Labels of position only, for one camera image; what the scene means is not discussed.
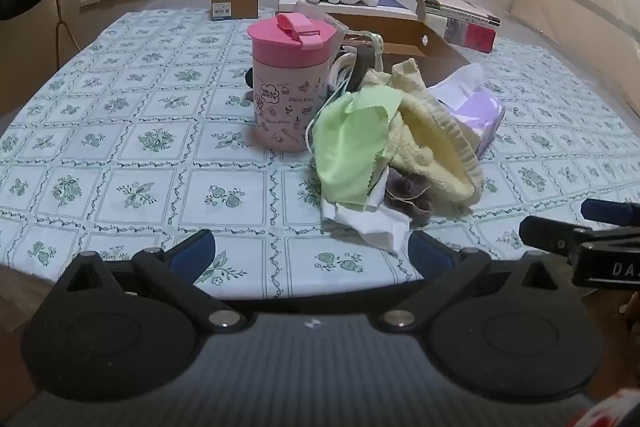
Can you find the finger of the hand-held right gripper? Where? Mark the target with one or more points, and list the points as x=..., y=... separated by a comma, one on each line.
x=545, y=234
x=607, y=211

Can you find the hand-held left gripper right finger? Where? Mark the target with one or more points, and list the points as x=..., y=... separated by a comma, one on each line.
x=427, y=254

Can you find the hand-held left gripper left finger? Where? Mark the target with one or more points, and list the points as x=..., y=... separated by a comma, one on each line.
x=192, y=254

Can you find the black sock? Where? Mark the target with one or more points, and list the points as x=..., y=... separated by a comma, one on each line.
x=248, y=82

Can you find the white cloth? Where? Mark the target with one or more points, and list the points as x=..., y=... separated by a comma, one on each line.
x=380, y=227

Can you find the grey knit beanie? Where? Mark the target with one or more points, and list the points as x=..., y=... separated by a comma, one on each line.
x=407, y=197

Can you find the yellow knit hat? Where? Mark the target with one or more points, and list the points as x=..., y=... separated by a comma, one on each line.
x=435, y=152

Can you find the purple tissue pack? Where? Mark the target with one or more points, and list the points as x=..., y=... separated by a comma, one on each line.
x=480, y=112

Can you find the green cloth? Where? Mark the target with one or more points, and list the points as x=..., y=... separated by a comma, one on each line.
x=345, y=142

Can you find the pink lidded cup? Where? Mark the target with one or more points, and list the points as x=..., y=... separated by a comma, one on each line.
x=285, y=97

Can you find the thick red spine book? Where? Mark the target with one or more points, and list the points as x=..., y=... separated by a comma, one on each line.
x=470, y=36

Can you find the blue and white flat box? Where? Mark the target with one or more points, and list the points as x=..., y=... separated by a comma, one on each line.
x=387, y=1

